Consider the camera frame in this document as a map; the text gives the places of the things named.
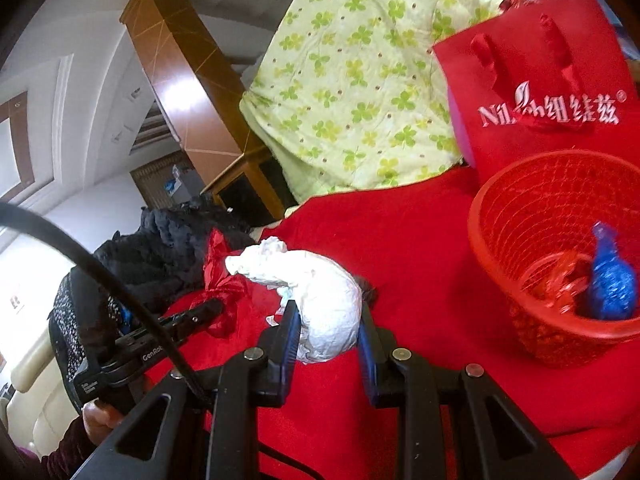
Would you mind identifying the black cable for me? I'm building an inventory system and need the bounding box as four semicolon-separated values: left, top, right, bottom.
0;202;216;411

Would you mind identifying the red blanket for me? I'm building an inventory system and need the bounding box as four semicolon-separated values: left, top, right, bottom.
145;165;640;480

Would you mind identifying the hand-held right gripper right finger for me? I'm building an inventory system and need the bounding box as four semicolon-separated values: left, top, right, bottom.
356;302;581;480

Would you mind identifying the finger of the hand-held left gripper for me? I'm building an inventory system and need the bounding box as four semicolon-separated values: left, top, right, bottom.
167;317;217;350
159;299;224;330

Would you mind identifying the person's left forearm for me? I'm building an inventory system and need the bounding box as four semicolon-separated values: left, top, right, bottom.
37;415;101;480

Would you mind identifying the black padded jacket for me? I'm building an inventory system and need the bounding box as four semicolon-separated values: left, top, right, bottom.
92;195;256;311

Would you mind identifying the red non-woven tote bag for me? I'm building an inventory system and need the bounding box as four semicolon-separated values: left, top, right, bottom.
432;0;640;186

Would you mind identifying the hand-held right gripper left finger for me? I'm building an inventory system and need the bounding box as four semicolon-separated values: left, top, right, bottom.
70;302;303;480

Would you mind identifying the green clover print blanket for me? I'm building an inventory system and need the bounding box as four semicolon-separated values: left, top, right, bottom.
240;0;546;203

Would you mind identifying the beige padded headboard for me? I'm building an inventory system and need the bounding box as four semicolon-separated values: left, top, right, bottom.
0;355;91;461

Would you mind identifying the wooden lattice cabinet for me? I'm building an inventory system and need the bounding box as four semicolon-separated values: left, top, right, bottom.
130;152;201;211

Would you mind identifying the brown wooden wardrobe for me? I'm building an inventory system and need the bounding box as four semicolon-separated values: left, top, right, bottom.
120;0;253;163

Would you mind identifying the blue foil wrapper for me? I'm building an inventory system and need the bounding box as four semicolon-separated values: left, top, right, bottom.
587;222;639;321

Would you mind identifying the white plastic bag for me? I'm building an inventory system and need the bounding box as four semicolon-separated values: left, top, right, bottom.
225;236;363;365

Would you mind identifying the red clear plastic wrapper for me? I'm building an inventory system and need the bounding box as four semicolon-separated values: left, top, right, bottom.
525;252;593;313

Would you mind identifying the red plastic mesh basket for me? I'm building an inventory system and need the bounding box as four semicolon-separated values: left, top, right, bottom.
468;150;640;366

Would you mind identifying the red gauze ribbon pouch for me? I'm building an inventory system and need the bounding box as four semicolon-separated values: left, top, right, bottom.
204;229;249;338

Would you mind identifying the person's left hand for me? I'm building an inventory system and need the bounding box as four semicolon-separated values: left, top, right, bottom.
81;400;128;443

